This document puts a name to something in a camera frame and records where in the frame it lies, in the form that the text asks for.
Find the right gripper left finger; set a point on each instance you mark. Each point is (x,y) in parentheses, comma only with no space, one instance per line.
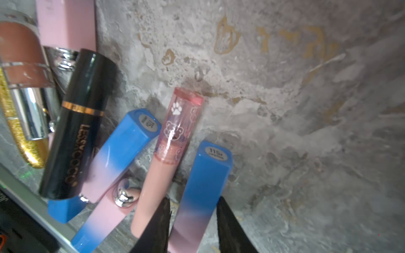
(156,234)

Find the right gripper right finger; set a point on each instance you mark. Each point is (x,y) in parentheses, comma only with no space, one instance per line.
(232,238)

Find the blue pink lipstick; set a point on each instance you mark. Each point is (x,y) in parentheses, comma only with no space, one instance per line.
(111,210)
(207,179)
(133,134)
(65,210)

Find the pink lip gloss tube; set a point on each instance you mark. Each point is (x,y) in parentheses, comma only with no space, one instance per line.
(183,112)

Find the gold glitter lipstick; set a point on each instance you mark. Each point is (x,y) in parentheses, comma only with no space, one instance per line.
(33,152)

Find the blue pink lipstick bottom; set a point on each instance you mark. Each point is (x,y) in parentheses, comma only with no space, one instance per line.
(65,210)

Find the brown clear lip gloss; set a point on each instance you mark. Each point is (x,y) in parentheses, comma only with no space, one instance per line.
(28,75)

